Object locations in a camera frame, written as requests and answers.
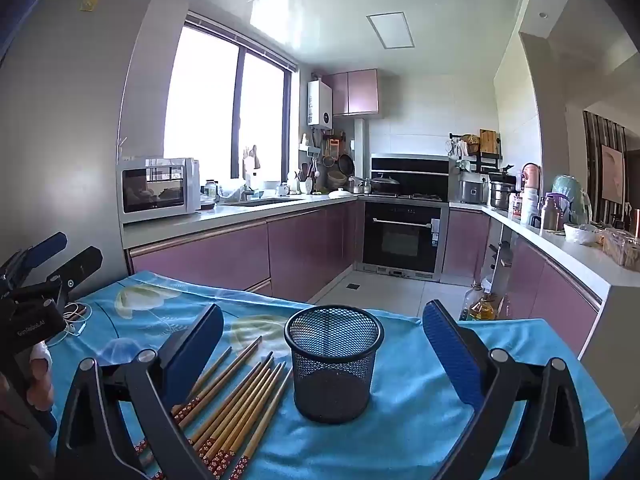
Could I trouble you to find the built-in black oven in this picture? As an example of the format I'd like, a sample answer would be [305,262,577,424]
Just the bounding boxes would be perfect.
[362,201,444,275]

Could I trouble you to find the white microwave oven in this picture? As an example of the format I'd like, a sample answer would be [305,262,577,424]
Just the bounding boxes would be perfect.
[116,156,202,224]

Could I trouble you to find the black wok with lid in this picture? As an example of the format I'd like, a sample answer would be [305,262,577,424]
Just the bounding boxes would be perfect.
[359,173,402,195]

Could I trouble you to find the stainless steel pot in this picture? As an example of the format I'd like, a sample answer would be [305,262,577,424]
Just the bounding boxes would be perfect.
[489,180,516,210]

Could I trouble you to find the person's left hand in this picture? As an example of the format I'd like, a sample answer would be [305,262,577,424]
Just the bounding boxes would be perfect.
[25,341,56,413]

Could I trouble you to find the dark-framed kitchen window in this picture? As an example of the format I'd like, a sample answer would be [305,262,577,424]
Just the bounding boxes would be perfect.
[164,14,297,181]

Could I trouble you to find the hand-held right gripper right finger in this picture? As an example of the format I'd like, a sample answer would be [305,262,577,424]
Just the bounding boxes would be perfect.
[422,300,591,480]

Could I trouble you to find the pink thermos jug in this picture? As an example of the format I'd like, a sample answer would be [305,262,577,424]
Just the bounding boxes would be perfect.
[521,162,542,192]

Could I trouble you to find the black mesh holder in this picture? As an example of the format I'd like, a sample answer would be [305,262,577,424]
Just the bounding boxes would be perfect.
[284,305,385,425]

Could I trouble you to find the black range hood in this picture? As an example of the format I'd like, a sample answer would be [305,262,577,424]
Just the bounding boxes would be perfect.
[370,153,451,197]

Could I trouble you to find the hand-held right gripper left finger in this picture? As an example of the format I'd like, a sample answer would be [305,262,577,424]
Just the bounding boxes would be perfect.
[54,304,225,480]

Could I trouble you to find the brown metal bottle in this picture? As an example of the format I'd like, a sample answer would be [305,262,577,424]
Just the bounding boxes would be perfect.
[540,194,562,231]

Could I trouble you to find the pale green kitchen appliance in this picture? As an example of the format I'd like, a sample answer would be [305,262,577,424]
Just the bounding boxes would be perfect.
[551,174,591,225]

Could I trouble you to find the bundle of wooden chopsticks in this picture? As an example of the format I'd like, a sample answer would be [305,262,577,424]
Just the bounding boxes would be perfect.
[134,336,294,478]

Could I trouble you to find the black wall rack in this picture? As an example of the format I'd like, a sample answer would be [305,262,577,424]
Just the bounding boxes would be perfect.
[448,132,502,173]

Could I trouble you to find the clear plastic bottle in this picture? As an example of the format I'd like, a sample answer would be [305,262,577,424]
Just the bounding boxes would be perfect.
[460,284,482,321]

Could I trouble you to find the pink wall cabinet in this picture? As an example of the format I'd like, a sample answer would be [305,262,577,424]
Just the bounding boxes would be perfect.
[321,69,381,117]

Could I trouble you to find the white earphone cable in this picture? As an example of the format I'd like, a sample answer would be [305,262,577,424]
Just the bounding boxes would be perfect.
[47,302,93,346]

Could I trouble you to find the white bowl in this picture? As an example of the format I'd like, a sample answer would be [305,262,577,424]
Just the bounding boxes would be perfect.
[564,223,601,246]

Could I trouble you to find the yellow cooking oil bottle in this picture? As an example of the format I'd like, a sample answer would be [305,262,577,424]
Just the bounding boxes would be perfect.
[467,294,501,322]

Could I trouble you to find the blue floral tablecloth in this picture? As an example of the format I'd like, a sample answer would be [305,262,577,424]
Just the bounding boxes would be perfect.
[47,270,626,480]

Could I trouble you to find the silver rice cooker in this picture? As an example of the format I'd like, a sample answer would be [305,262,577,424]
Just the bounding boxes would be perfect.
[458,170,489,205]

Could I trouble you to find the square ceiling light panel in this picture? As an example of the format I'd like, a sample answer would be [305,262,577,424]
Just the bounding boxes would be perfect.
[366,11,416,51]

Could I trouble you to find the white water heater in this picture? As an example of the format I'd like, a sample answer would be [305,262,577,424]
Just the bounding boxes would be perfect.
[307,80,334,127]

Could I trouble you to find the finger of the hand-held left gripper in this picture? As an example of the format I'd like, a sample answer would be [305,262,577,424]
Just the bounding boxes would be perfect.
[0,231,69,289]
[10,246,104,311]

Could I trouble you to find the grey refrigerator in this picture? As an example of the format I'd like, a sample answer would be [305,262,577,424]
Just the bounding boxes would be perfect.
[0,0,167,286]

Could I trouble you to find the pink base cabinets under window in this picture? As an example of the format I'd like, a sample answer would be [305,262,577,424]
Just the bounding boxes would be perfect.
[127,201,367,303]

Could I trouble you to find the framed wall picture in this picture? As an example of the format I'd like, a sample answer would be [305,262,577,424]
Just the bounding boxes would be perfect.
[601,144,626,205]

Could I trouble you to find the clear plastic food container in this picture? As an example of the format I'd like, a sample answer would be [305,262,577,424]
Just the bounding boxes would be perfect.
[600,227,640,268]

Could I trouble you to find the pink base cabinets beside oven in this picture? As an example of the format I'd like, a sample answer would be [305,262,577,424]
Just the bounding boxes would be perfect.
[443,207,603,358]

